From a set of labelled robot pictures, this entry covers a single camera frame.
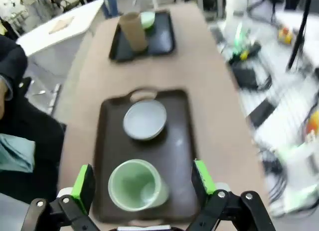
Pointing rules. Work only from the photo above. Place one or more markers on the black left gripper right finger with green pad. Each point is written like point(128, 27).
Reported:
point(203, 181)

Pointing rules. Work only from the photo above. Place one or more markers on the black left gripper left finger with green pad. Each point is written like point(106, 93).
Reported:
point(82, 188)

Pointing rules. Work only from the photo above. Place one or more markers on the dark brown serving tray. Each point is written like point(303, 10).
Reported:
point(149, 153)

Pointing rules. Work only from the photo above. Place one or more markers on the black textured serving tray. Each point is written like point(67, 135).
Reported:
point(162, 36)

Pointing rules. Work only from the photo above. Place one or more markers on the pale green plastic cup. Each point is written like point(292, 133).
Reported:
point(135, 183)

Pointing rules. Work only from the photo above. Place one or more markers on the teal folded cloth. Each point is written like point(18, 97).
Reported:
point(15, 153)

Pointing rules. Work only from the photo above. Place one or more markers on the person in dark jacket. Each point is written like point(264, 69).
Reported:
point(30, 126)

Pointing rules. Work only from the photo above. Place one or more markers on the grey shallow bowl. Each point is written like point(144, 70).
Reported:
point(145, 120)

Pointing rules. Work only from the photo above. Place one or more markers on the black box device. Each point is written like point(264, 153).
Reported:
point(245, 75)

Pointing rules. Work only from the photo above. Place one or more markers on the orange toy fruit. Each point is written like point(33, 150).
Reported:
point(313, 129)

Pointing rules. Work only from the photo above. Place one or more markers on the light brown flat board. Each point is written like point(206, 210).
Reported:
point(61, 25)

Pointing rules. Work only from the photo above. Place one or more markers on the white side table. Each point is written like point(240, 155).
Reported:
point(62, 24)

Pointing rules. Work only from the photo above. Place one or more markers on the yellow red toy fruit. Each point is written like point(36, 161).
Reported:
point(285, 34)

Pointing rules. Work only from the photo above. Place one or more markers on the pale green bowl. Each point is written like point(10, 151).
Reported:
point(147, 20)

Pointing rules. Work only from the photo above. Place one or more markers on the black tripod pole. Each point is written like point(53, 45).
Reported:
point(300, 29)

